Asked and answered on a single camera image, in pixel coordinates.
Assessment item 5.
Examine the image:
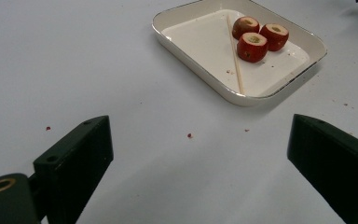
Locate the white rectangular tray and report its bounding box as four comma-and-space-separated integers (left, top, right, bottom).
151, 0, 328, 107

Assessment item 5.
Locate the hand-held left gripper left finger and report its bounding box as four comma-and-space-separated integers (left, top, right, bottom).
32, 115, 115, 224

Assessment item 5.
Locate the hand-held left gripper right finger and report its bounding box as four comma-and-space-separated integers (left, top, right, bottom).
286, 113, 358, 224

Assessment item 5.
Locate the thin wooden skewer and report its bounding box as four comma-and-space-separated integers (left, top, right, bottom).
226, 14, 246, 95

